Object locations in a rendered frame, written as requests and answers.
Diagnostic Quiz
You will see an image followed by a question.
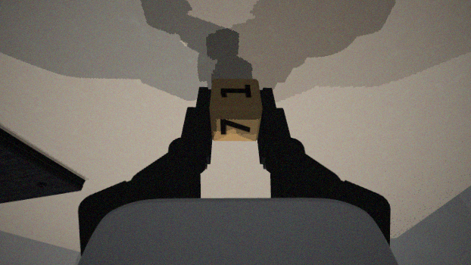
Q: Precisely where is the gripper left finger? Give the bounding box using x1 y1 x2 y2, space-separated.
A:
78 87 212 257

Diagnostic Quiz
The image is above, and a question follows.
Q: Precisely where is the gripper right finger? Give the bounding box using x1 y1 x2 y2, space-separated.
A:
257 88 391 246

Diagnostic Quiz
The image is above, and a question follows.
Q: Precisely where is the tan number cube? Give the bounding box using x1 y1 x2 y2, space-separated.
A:
209 79 263 141

